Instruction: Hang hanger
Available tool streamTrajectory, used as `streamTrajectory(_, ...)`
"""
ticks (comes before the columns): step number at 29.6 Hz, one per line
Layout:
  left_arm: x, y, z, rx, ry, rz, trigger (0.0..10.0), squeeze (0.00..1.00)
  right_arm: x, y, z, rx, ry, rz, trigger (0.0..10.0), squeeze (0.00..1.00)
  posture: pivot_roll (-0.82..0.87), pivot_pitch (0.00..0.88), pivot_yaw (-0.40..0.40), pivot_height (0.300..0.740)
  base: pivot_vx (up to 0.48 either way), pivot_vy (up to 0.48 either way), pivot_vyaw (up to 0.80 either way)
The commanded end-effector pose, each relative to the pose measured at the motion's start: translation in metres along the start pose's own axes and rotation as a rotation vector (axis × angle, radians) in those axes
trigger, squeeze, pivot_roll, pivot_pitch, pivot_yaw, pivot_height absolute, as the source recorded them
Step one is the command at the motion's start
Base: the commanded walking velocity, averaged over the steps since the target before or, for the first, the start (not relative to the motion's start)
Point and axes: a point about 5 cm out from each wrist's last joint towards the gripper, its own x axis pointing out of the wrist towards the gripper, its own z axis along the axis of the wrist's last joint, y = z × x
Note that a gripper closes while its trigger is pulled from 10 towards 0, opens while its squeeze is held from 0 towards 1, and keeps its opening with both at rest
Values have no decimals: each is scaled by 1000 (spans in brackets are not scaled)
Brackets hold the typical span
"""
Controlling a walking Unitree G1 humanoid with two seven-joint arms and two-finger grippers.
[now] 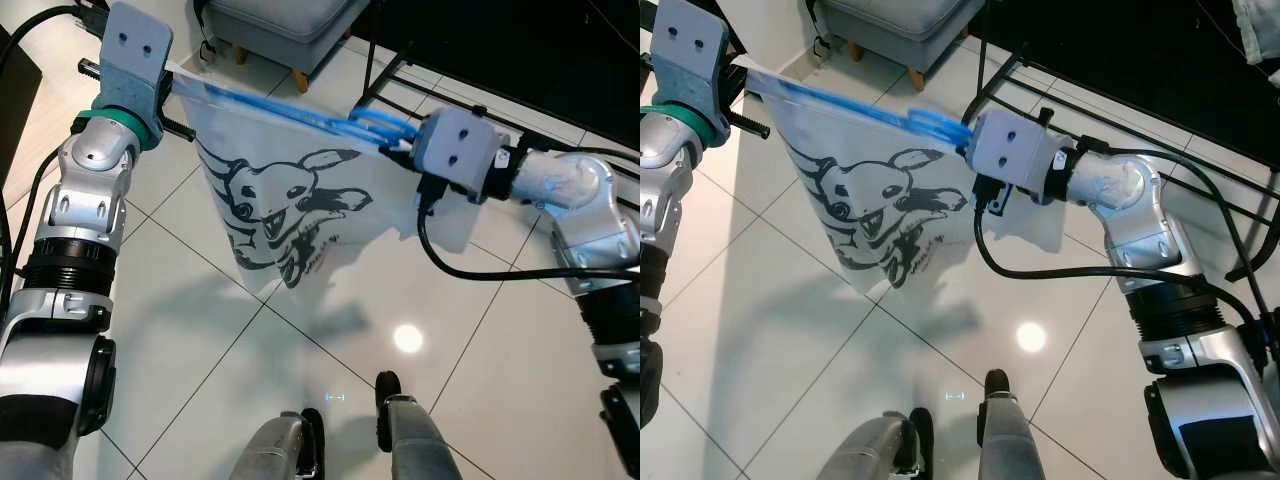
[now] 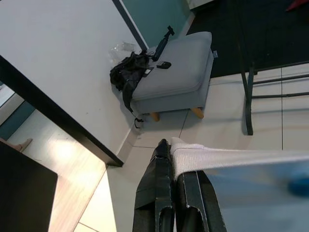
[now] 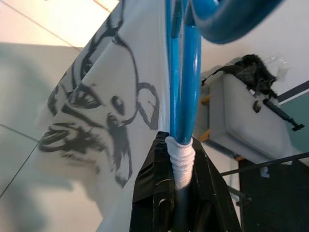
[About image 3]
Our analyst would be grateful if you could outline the white garment grey print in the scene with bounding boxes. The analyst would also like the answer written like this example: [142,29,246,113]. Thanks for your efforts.
[36,0,196,232]

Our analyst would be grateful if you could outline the grey case orange feet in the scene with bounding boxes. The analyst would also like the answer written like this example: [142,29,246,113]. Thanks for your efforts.
[200,71,301,160]

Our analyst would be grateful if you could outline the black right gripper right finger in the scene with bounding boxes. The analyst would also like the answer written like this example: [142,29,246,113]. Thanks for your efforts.
[187,136,242,232]

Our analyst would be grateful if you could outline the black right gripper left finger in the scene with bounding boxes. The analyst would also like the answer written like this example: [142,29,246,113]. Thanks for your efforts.
[131,131,178,232]

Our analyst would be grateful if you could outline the blue plastic hanger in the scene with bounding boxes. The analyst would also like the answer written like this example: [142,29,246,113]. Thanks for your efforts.
[164,0,285,145]

